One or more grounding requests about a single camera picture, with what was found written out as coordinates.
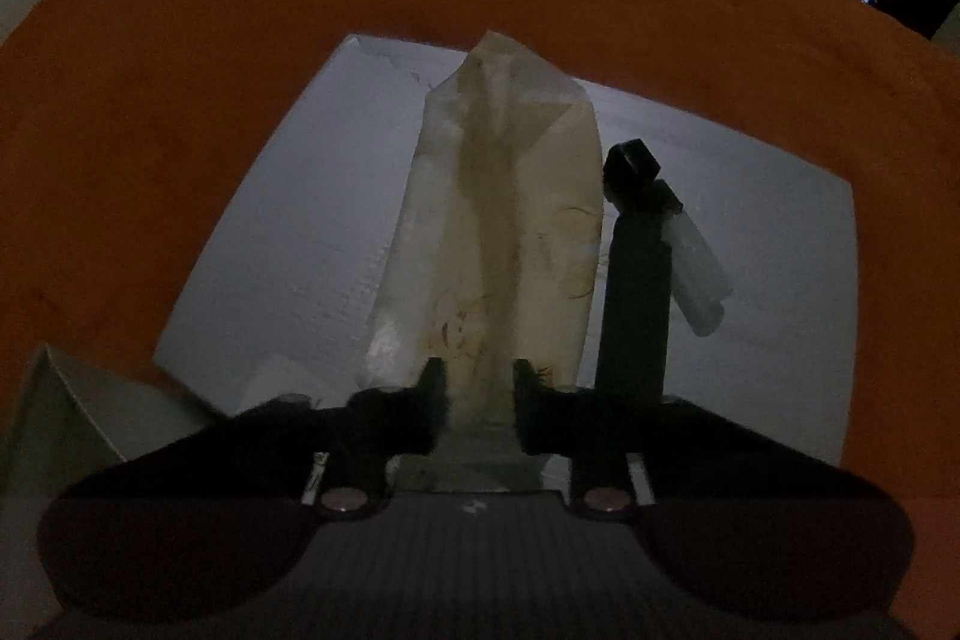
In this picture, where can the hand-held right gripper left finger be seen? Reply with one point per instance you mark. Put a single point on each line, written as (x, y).
(433, 396)

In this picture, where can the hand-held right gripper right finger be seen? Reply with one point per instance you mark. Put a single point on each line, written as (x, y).
(529, 400)

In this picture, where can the clear printed plastic bag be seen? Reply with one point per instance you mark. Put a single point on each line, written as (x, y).
(487, 197)

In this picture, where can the white box lid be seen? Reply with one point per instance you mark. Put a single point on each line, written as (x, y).
(300, 235)

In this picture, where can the white cardboard box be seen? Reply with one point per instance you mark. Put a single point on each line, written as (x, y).
(60, 415)

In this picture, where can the black stick-shaped tool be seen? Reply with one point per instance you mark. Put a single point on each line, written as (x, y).
(634, 295)

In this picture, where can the clear plastic tube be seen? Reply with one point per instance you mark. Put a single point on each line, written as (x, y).
(697, 272)

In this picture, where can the orange blanket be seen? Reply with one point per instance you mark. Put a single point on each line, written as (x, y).
(150, 48)

